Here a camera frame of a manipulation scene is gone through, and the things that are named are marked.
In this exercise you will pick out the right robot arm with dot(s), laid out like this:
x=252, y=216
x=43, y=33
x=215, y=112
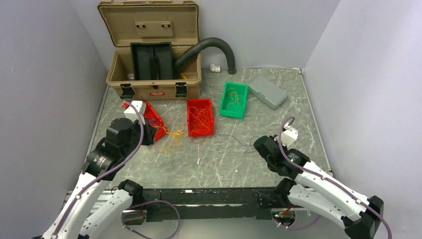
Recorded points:
x=304, y=184

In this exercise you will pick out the tan open toolbox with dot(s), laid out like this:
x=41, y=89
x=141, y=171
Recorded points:
x=149, y=35

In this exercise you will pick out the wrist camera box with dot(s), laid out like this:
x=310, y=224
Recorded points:
x=131, y=112
x=289, y=135

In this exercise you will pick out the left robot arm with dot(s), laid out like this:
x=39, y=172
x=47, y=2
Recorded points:
x=76, y=220

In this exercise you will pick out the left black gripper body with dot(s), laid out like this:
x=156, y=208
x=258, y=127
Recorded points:
x=136, y=136

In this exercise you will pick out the grey plastic case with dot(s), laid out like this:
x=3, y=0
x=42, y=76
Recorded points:
x=267, y=92

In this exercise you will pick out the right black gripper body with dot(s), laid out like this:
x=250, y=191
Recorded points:
x=270, y=166

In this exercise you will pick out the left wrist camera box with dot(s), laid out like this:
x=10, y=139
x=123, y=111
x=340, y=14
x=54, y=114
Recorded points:
x=131, y=112

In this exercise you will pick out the red bin centre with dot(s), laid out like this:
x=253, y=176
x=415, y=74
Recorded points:
x=200, y=119

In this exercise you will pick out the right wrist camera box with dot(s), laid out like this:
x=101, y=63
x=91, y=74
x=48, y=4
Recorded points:
x=289, y=135

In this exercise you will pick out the black toolbox tray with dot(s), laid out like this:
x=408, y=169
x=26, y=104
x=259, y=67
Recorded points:
x=152, y=61

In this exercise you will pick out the green plastic bin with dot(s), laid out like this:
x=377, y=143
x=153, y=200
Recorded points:
x=233, y=100

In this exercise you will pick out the white pipe fitting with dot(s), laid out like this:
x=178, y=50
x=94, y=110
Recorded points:
x=215, y=68

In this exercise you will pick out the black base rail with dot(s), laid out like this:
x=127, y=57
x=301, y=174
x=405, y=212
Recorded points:
x=156, y=205

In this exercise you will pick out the red bin left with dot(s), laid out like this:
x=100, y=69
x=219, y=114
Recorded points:
x=155, y=120

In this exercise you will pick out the red bin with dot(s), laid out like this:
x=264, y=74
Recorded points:
x=200, y=119
x=155, y=120

